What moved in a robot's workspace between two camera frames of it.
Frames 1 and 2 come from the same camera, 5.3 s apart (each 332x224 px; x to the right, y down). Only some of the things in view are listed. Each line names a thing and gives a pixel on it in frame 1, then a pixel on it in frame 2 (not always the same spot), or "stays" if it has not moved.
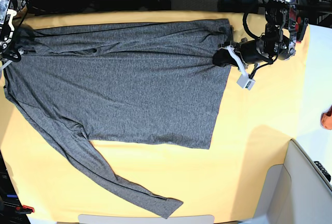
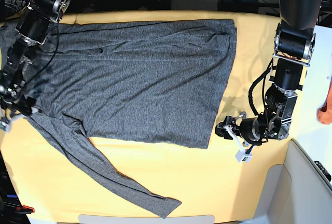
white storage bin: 294,192 stays
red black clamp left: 24,209 stays
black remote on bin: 323,170 stays
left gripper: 13,53 → 14,99
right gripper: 258,51 → 253,130
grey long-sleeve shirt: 152,83 stays
